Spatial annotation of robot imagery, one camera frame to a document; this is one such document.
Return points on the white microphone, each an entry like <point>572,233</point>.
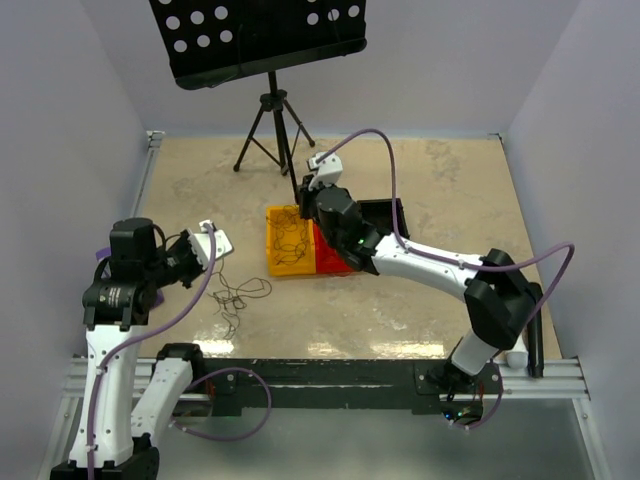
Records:
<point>517,357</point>

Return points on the yellow plastic bin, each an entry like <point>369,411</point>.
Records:
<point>290,248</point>

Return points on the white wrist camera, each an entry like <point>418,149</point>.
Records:
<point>325,170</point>
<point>209,243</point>

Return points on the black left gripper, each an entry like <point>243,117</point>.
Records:
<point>197,268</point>

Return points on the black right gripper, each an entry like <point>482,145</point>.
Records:
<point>307,196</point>

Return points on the purple metronome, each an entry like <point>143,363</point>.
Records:
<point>103,255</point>

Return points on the black music stand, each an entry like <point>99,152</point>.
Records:
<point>211,43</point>

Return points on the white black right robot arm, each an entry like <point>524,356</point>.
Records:
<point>498,298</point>

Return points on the black plastic bin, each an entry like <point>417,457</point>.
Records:
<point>379,212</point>

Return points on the black microphone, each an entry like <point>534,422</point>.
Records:
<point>535,345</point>

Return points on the red plastic bin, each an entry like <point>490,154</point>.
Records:
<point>327,261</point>

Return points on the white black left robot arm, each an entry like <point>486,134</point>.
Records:
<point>142,289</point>

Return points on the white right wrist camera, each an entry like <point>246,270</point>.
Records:
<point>325,170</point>

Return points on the aluminium front rail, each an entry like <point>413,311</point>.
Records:
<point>563,379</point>

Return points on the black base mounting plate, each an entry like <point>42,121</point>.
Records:
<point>233,392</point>

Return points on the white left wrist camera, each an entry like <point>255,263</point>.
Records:
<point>209,243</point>

